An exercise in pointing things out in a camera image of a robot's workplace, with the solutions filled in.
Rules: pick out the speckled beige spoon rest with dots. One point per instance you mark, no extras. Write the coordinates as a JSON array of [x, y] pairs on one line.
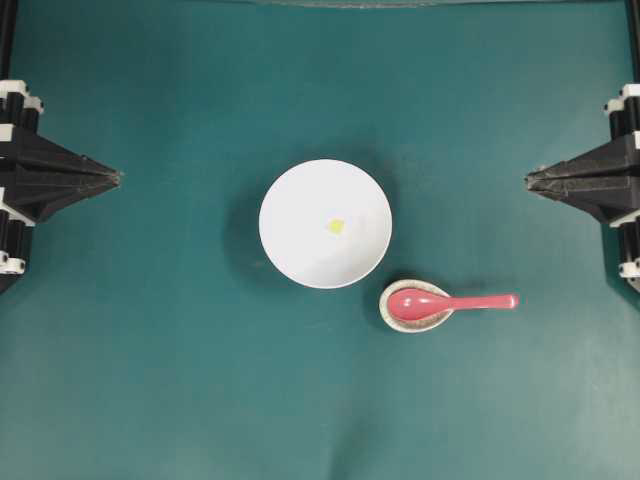
[[414, 326]]

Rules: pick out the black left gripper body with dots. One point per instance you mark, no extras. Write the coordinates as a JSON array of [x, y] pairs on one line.
[[19, 110]]

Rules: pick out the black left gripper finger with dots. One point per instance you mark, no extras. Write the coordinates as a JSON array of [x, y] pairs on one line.
[[48, 156], [54, 200]]

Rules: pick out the black frame post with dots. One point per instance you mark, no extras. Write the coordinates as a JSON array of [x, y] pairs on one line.
[[632, 8], [8, 18]]

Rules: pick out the pink ceramic spoon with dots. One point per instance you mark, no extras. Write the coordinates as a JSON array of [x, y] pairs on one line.
[[411, 305]]

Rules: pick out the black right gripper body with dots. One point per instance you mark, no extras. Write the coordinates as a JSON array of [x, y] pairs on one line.
[[623, 117]]

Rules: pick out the black left frame post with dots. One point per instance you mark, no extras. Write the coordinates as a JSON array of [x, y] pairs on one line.
[[8, 18]]

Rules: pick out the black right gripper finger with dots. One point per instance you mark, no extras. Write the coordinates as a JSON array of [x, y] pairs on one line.
[[596, 161], [574, 194]]

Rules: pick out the black right frame post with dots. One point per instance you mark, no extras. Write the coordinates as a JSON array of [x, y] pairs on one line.
[[632, 8]]

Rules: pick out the white round bowl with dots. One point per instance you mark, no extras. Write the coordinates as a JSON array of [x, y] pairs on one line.
[[293, 219]]

